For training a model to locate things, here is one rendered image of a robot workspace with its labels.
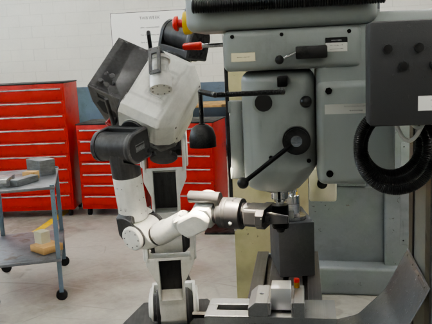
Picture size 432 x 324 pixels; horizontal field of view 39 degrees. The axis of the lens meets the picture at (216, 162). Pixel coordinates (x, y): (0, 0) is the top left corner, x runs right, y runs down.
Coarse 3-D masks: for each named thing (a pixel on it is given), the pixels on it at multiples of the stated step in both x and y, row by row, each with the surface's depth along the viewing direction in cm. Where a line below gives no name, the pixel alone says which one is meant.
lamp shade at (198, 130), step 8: (192, 128) 164; (200, 128) 162; (208, 128) 162; (192, 136) 162; (200, 136) 161; (208, 136) 162; (192, 144) 163; (200, 144) 162; (208, 144) 162; (216, 144) 165
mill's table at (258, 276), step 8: (256, 256) 230; (264, 256) 229; (256, 264) 221; (264, 264) 221; (272, 264) 221; (256, 272) 214; (264, 272) 213; (272, 272) 213; (256, 280) 206; (264, 280) 207; (304, 280) 210; (312, 280) 204; (320, 280) 203; (312, 288) 197; (320, 288) 197; (248, 296) 193; (312, 296) 190; (320, 296) 190
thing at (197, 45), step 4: (184, 44) 174; (188, 44) 174; (192, 44) 173; (196, 44) 173; (200, 44) 173; (204, 44) 173; (208, 44) 173; (212, 44) 173; (216, 44) 173; (220, 44) 173; (184, 48) 174; (188, 48) 174; (192, 48) 174; (196, 48) 174; (200, 48) 173
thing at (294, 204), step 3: (285, 201) 209; (288, 201) 208; (291, 201) 207; (294, 201) 207; (297, 201) 207; (291, 204) 207; (294, 204) 207; (297, 204) 208; (291, 207) 208; (294, 207) 207; (297, 207) 208; (294, 210) 208; (297, 210) 208; (294, 213) 208; (297, 213) 208
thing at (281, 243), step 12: (300, 216) 207; (288, 228) 205; (300, 228) 205; (312, 228) 205; (276, 240) 210; (288, 240) 205; (300, 240) 206; (312, 240) 206; (276, 252) 212; (288, 252) 206; (300, 252) 206; (312, 252) 207; (276, 264) 214; (288, 264) 207; (300, 264) 207; (312, 264) 207; (288, 276) 208
